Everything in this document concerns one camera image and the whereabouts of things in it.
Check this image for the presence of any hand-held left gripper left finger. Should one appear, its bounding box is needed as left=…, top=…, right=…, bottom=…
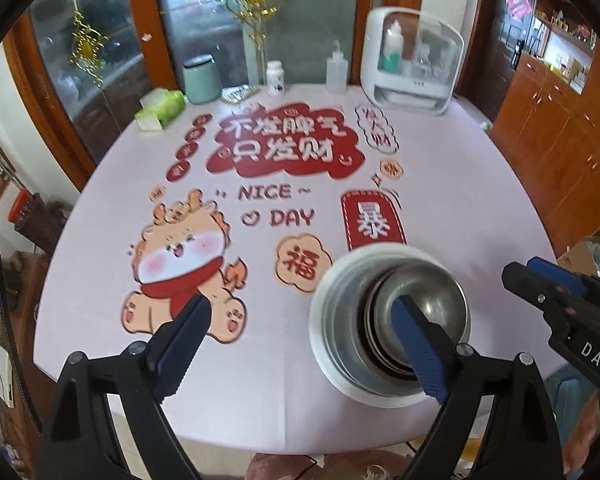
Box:
left=37, top=296, right=212, bottom=480

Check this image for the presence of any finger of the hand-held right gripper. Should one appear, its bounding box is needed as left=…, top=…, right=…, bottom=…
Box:
left=501, top=261, right=586, bottom=322
left=526, top=256, right=600, bottom=299

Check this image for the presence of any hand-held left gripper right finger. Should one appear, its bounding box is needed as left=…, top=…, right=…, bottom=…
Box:
left=391, top=295, right=563, bottom=480

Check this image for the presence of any large steel bowl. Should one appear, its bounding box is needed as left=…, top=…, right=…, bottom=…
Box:
left=325, top=255, right=472, bottom=396

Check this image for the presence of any large white plate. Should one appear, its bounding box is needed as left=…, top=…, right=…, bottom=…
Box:
left=308, top=245, right=473, bottom=406

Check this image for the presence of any person's right hand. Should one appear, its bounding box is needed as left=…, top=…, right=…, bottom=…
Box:
left=555, top=390, right=600, bottom=480

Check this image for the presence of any cardboard box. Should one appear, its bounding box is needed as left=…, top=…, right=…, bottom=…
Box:
left=555, top=235, right=600, bottom=286

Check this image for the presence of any blue chair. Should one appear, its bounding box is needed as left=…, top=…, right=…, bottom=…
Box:
left=547, top=375, right=600, bottom=411

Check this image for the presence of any printed pink tablecloth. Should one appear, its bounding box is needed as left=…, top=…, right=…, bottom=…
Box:
left=32, top=85, right=568, bottom=461

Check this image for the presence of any red basket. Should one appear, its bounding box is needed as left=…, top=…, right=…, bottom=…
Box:
left=7, top=189, right=36, bottom=226

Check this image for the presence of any dark entrance door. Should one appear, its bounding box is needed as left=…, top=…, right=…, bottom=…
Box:
left=475, top=0, right=536, bottom=111

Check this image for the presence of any white storage box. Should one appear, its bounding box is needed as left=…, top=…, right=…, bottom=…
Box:
left=360, top=6, right=465, bottom=117

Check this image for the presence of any green tissue pack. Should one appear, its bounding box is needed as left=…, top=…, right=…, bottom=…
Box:
left=134, top=88, right=187, bottom=132

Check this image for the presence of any patterned coaster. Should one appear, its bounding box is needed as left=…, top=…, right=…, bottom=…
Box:
left=221, top=85, right=258, bottom=104

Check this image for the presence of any red door decoration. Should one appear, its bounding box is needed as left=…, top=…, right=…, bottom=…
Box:
left=505, top=0, right=533, bottom=21

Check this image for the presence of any mint green canister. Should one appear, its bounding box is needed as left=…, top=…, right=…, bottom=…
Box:
left=182, top=54, right=222, bottom=106

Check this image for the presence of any white teal bottle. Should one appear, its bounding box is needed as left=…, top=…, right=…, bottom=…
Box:
left=378, top=21, right=403, bottom=73

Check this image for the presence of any clear squeeze bottle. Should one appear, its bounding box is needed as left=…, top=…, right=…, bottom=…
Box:
left=326, top=40, right=350, bottom=95

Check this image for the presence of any white pill bottle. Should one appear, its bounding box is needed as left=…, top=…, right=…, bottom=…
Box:
left=266, top=60, right=286, bottom=96

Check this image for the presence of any glass cabinet door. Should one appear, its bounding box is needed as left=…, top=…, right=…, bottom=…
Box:
left=2, top=0, right=156, bottom=196

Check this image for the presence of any small gold door ornament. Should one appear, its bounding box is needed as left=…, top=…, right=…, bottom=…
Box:
left=70, top=10, right=108, bottom=86

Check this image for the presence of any frosted glass door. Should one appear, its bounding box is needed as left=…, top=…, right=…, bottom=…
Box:
left=125, top=0, right=431, bottom=91

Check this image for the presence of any wooden wall cabinet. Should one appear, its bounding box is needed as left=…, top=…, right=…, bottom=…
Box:
left=487, top=0, right=600, bottom=261

